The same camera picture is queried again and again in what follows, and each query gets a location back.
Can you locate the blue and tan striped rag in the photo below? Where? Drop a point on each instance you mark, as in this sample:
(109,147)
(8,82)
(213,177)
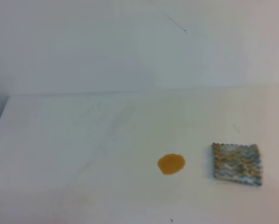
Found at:
(238,163)

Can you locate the orange-brown coffee stain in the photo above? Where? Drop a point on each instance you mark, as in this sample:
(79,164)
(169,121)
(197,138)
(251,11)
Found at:
(171,163)

